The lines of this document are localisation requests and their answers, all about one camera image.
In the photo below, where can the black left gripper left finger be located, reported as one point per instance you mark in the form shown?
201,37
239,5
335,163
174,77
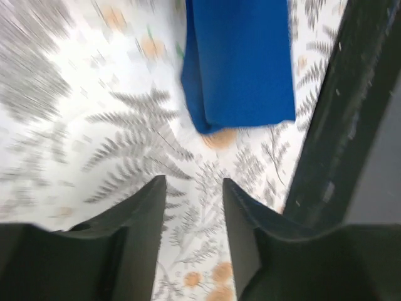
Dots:
112,256

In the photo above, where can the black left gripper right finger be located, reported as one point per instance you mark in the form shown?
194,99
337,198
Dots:
274,258

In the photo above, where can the blue printed t shirt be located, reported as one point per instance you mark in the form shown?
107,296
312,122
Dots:
237,64

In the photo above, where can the floral patterned table mat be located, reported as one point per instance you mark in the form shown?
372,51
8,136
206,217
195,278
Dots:
92,108

